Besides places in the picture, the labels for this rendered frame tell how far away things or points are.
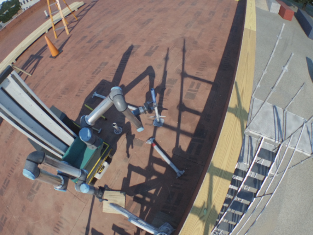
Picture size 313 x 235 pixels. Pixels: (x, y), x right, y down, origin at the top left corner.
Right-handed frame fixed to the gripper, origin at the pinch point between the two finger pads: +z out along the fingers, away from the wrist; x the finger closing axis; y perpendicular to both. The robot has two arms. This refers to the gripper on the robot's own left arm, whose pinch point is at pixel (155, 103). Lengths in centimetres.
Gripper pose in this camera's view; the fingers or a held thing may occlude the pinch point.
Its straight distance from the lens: 213.7
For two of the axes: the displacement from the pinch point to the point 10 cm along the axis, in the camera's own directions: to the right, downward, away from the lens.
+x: -4.6, -7.3, 5.1
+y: -1.1, -5.2, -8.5
